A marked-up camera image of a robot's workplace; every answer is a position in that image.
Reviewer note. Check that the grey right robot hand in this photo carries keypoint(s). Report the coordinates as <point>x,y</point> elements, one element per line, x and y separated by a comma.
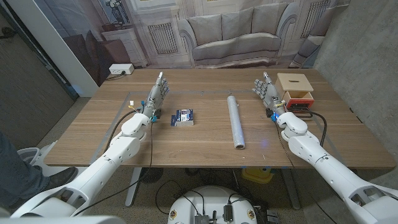
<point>271,96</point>

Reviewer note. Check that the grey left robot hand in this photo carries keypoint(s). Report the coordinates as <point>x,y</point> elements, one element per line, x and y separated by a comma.
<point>154,99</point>

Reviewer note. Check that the light wooden drawer housing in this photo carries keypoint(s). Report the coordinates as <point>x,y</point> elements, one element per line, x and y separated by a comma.
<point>293,81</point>

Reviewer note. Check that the clear plastic wrap roll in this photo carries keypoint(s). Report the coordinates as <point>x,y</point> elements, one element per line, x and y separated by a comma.
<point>235,124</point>

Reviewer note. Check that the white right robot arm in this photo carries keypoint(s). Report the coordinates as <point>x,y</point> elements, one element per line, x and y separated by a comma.
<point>326,168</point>

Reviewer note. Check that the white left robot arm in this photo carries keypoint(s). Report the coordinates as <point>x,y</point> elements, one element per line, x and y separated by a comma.
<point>118,152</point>

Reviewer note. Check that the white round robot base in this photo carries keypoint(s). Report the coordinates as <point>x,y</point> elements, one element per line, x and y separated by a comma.
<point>211,199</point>

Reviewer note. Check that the blue white package box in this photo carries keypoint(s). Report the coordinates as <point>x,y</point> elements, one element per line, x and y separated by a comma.
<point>183,117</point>

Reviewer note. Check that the white power strip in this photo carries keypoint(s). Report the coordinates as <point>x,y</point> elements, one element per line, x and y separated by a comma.
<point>121,68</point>

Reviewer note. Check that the printed living room backdrop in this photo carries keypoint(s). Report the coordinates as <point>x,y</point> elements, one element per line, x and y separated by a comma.
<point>236,31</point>

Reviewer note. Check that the black round fan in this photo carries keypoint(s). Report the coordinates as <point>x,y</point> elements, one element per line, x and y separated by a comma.
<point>152,175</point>

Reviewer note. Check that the yellow plastic object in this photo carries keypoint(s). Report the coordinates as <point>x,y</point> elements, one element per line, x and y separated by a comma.
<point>256,175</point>

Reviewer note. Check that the white table leg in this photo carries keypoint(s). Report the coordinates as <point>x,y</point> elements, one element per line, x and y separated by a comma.
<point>133,186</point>
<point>290,189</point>

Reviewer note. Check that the dark leather shoe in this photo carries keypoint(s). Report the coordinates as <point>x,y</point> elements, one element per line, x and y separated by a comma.
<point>60,177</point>

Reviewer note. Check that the black power adapter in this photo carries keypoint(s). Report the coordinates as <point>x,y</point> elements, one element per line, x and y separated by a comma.
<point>228,213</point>

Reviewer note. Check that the white robot torso edge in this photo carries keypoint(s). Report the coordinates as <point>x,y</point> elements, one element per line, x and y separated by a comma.
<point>62,220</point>

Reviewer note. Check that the person leg in jeans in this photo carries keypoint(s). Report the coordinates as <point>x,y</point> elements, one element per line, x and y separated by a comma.
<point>15,174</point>

